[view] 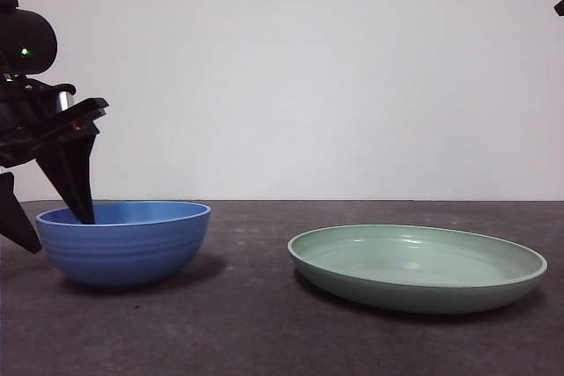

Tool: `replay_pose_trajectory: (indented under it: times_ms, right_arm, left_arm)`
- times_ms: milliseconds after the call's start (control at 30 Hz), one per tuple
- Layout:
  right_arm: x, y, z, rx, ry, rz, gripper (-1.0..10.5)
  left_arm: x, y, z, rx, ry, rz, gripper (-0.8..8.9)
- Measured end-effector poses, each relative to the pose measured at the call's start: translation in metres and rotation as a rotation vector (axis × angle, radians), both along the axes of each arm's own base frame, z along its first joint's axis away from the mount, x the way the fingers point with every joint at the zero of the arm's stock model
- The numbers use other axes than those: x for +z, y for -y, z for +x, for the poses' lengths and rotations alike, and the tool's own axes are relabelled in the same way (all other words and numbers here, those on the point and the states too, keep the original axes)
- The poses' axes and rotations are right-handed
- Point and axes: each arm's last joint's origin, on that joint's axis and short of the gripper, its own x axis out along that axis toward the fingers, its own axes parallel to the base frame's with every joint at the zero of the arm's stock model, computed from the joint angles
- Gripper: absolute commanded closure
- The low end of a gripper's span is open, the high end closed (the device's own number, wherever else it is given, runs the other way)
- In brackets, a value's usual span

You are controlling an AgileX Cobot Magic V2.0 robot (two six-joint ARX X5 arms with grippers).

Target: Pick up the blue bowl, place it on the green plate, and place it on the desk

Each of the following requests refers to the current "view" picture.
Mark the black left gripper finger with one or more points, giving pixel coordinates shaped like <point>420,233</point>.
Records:
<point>70,173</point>
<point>15,217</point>

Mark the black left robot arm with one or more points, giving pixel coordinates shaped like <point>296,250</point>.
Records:
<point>31,41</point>

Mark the green plate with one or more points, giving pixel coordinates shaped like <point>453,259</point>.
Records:
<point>414,288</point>

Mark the blue bowl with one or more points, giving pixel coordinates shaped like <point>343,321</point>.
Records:
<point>123,252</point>

